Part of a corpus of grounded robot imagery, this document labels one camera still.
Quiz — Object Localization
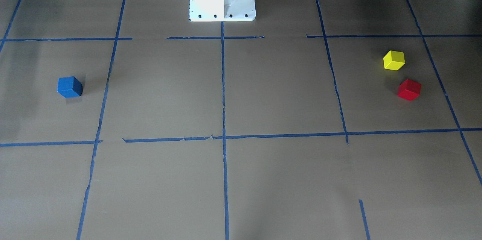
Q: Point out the blue wooden block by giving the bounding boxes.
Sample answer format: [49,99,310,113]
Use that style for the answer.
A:
[56,76,83,98]

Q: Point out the yellow wooden block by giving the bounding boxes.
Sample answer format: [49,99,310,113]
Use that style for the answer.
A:
[383,51,405,71]

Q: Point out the red wooden block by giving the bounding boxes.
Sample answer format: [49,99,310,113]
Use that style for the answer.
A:
[397,79,422,101]

